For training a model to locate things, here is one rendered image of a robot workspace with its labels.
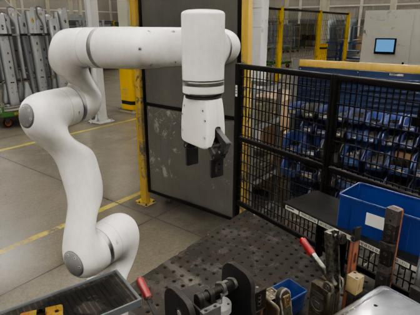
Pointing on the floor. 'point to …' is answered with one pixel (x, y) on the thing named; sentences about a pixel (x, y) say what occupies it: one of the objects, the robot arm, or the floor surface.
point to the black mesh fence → (327, 165)
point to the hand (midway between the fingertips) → (203, 166)
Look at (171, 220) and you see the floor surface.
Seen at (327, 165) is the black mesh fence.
